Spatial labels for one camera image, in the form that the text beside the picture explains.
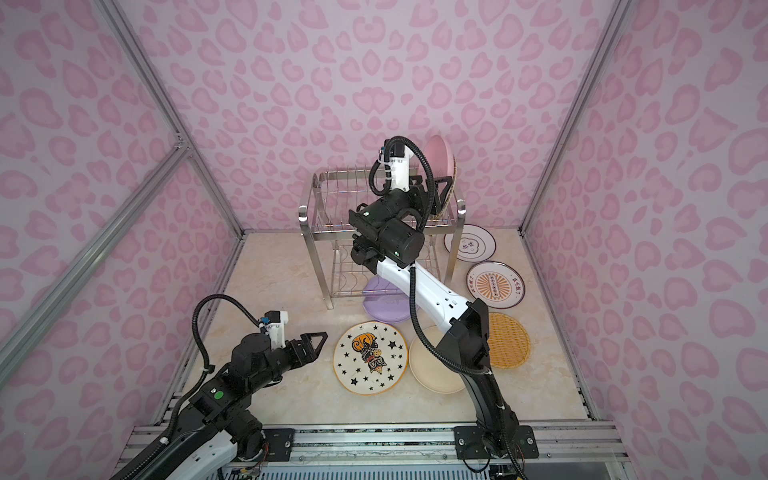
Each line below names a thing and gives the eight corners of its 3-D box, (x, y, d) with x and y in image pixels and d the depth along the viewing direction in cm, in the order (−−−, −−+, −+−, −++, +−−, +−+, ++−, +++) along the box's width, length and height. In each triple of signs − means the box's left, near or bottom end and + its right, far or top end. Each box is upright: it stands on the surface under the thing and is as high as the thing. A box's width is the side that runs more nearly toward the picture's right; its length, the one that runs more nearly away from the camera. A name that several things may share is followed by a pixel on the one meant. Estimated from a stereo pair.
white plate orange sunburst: (471, 308, 100) (473, 304, 98) (463, 265, 112) (464, 260, 110) (529, 308, 100) (532, 304, 98) (515, 264, 112) (517, 260, 110)
